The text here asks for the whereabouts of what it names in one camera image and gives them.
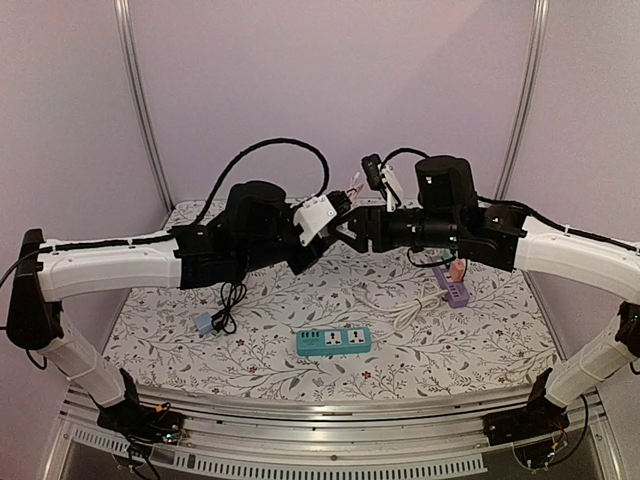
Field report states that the aluminium front rail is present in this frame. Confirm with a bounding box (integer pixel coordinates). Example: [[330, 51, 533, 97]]
[[42, 384, 624, 480]]

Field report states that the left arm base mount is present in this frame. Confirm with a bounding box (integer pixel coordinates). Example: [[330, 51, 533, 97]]
[[97, 369, 185, 444]]

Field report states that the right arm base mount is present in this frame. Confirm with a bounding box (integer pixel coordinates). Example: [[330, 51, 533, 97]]
[[482, 368, 591, 446]]

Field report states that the light blue charger plug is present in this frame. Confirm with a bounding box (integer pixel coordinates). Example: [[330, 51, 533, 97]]
[[194, 313, 214, 335]]

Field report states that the white cord of teal strip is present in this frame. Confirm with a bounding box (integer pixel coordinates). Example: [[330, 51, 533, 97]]
[[352, 282, 449, 346]]

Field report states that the left aluminium frame post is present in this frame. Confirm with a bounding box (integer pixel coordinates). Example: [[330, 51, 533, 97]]
[[114, 0, 175, 213]]

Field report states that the pink charger plug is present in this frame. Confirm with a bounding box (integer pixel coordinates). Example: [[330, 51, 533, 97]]
[[449, 259, 467, 283]]

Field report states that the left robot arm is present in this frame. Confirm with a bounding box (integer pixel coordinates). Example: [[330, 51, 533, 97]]
[[6, 181, 351, 434]]

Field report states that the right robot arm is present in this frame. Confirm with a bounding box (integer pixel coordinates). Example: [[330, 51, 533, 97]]
[[339, 156, 639, 436]]

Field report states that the floral table cloth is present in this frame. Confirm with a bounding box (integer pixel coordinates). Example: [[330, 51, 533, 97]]
[[89, 197, 569, 400]]

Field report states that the purple power strip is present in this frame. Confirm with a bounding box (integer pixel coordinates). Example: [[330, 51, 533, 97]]
[[432, 265, 470, 309]]

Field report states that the aluminium frame post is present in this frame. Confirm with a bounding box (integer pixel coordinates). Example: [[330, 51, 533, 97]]
[[114, 0, 175, 213], [493, 0, 550, 200]]

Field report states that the right aluminium frame post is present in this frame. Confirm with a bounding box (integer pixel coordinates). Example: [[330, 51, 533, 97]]
[[493, 0, 550, 200]]

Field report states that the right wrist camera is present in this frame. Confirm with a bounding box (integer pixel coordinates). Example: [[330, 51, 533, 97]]
[[361, 154, 404, 212]]

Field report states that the teal blue power strip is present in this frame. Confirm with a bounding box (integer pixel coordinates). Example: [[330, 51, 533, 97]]
[[295, 327, 372, 357]]

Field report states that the beige short cable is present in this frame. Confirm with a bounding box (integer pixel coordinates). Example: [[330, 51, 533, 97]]
[[345, 170, 365, 201]]

